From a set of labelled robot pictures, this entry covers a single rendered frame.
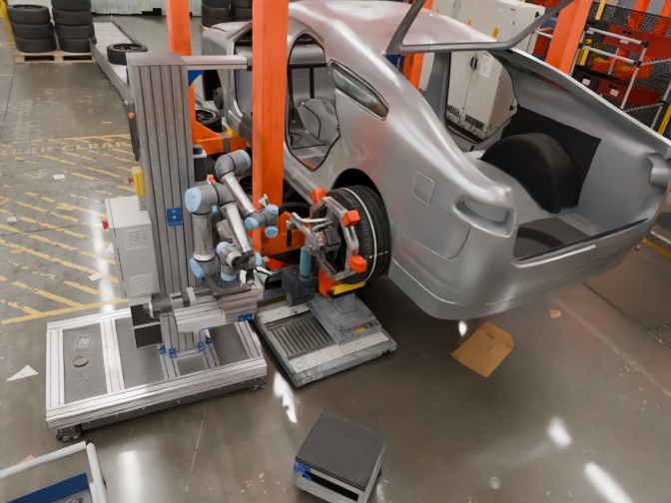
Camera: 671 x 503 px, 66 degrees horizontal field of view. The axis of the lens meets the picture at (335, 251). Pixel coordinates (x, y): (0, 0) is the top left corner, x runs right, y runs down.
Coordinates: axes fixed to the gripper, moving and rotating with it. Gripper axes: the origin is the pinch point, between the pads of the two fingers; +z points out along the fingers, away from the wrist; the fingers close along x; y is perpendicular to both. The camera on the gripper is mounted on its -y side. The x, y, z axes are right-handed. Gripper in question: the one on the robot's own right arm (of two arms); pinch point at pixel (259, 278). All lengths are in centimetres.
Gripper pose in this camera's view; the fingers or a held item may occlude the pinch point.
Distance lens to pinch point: 242.6
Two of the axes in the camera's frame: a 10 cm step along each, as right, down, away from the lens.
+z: 6.2, 4.7, -6.3
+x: -7.6, 1.7, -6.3
